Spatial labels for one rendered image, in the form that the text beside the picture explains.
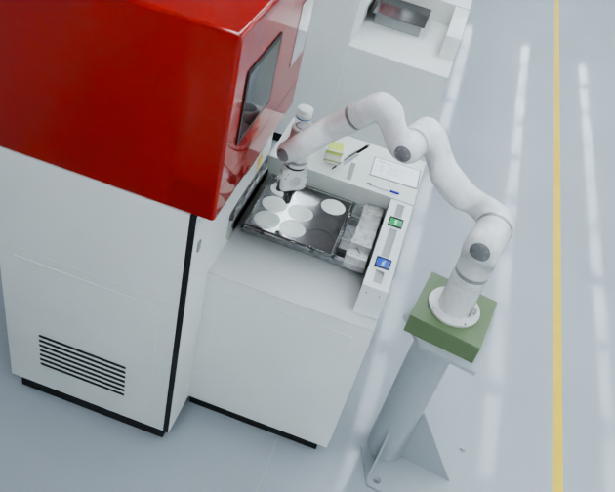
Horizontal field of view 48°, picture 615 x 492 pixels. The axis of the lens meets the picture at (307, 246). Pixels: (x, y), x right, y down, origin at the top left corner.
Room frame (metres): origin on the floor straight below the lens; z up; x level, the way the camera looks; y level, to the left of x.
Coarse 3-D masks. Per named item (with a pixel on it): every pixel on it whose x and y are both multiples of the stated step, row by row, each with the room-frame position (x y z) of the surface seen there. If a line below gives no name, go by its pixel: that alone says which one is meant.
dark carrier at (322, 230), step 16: (272, 192) 2.24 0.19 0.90; (304, 192) 2.29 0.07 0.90; (320, 192) 2.32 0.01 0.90; (256, 208) 2.11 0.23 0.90; (288, 208) 2.17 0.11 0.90; (320, 208) 2.22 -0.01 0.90; (256, 224) 2.02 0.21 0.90; (304, 224) 2.10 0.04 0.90; (320, 224) 2.13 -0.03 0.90; (336, 224) 2.15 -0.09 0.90; (304, 240) 2.00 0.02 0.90; (320, 240) 2.03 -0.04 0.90; (336, 240) 2.05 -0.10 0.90
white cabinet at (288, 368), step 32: (224, 288) 1.78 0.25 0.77; (224, 320) 1.77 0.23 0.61; (256, 320) 1.76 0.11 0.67; (288, 320) 1.75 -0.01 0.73; (320, 320) 1.74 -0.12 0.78; (224, 352) 1.77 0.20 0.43; (256, 352) 1.75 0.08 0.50; (288, 352) 1.74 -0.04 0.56; (320, 352) 1.73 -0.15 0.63; (352, 352) 1.72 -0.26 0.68; (192, 384) 1.78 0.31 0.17; (224, 384) 1.76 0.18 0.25; (256, 384) 1.75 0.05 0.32; (288, 384) 1.74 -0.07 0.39; (320, 384) 1.73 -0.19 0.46; (352, 384) 1.74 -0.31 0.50; (256, 416) 1.75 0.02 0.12; (288, 416) 1.73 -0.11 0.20; (320, 416) 1.72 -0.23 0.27
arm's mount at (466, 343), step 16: (432, 272) 2.01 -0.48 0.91; (432, 288) 1.93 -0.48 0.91; (416, 304) 1.82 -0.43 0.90; (480, 304) 1.91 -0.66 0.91; (496, 304) 1.94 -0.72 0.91; (416, 320) 1.76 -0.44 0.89; (432, 320) 1.77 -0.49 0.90; (480, 320) 1.83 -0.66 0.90; (416, 336) 1.75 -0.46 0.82; (432, 336) 1.74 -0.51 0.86; (448, 336) 1.73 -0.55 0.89; (464, 336) 1.73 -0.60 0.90; (480, 336) 1.75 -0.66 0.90; (464, 352) 1.71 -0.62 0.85
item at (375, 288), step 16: (400, 208) 2.29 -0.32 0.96; (384, 224) 2.15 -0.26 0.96; (384, 240) 2.05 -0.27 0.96; (400, 240) 2.08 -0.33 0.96; (384, 256) 1.97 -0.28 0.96; (368, 272) 1.85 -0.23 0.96; (384, 272) 1.88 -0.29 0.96; (368, 288) 1.78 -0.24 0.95; (384, 288) 1.79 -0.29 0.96; (368, 304) 1.78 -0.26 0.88
